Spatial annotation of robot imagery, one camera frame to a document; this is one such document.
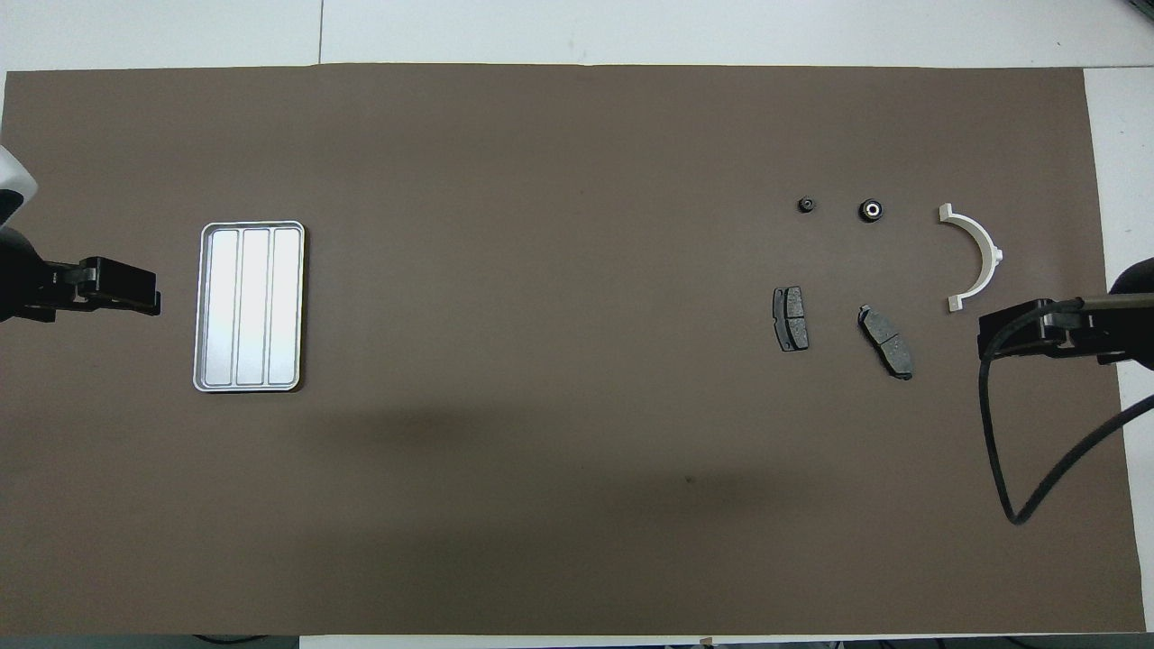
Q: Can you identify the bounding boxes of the long dark brake pad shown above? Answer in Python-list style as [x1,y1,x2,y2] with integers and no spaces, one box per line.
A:
[856,304,916,381]

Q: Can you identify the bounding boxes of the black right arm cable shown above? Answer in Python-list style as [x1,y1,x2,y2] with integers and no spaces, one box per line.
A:
[978,297,1154,526]

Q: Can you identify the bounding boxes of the white semicircular bracket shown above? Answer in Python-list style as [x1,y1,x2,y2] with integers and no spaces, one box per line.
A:
[938,203,1005,315]

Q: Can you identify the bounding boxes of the short dark brake pad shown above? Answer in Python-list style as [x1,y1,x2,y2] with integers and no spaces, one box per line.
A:
[772,285,811,353]

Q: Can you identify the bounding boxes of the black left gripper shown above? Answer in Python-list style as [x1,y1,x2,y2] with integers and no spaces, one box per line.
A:
[36,256,163,317]

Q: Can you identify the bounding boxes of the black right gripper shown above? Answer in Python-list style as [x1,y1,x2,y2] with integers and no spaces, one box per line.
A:
[978,297,1115,363]

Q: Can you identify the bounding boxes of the brown table mat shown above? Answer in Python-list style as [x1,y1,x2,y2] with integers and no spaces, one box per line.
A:
[0,64,1147,637]

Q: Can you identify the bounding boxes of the silver metal tray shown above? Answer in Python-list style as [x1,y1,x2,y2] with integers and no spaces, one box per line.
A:
[192,220,307,394]

